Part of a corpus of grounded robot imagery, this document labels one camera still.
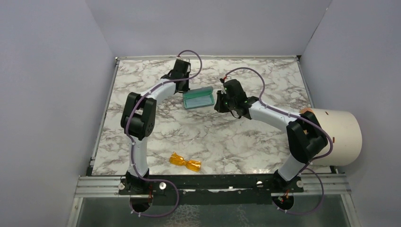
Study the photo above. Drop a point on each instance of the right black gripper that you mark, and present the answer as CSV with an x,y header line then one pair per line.
x,y
218,107

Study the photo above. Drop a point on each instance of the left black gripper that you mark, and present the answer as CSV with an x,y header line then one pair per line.
x,y
185,88

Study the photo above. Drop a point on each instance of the grey green glasses case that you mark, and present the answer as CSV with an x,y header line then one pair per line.
x,y
203,91

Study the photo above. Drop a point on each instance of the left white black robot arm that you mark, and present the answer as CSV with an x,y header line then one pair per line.
x,y
139,114

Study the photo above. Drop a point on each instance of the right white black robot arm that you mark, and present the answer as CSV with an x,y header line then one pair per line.
x,y
305,136

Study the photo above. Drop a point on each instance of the orange sunglasses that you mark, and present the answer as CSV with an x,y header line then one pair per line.
x,y
178,160

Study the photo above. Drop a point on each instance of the white cylindrical drum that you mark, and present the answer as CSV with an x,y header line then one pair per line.
x,y
345,133

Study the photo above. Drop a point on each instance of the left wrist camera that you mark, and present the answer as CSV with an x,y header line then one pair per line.
x,y
183,59

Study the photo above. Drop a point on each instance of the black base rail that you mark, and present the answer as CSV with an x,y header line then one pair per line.
x,y
207,198

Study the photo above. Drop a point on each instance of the aluminium frame rail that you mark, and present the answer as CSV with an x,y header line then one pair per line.
x,y
116,186

